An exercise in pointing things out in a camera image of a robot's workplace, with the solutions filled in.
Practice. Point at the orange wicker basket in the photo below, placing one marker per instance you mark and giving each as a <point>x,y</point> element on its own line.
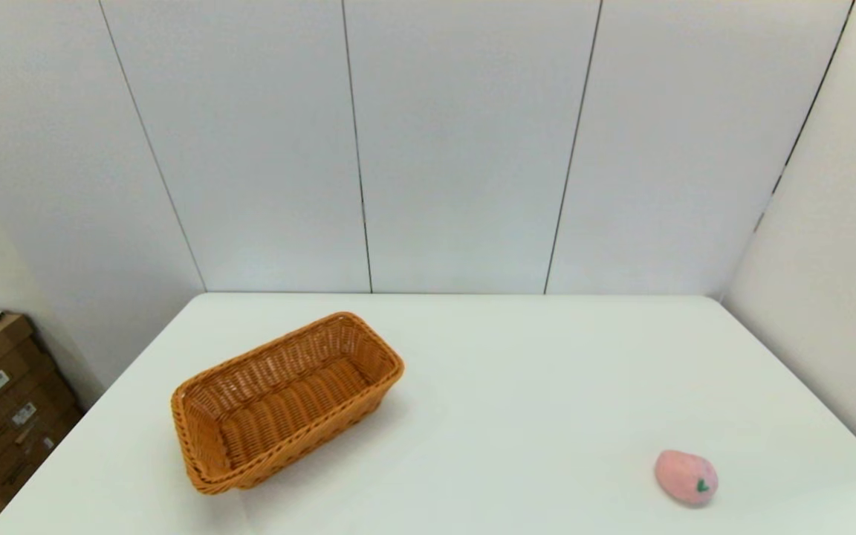
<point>287,401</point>

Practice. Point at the pink toy peach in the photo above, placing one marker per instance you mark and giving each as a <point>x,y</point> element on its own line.
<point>684,475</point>

